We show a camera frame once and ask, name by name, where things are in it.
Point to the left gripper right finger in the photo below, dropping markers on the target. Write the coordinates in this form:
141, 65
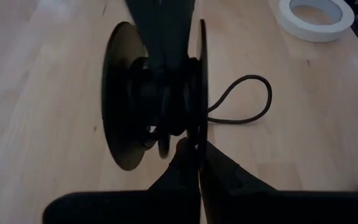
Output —
225, 186

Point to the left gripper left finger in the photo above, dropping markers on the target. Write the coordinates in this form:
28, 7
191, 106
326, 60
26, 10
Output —
179, 186

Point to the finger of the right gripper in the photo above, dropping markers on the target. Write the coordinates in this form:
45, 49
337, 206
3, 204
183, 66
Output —
148, 25
176, 31

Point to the white masking tape roll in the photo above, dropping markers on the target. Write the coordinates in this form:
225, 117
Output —
315, 34

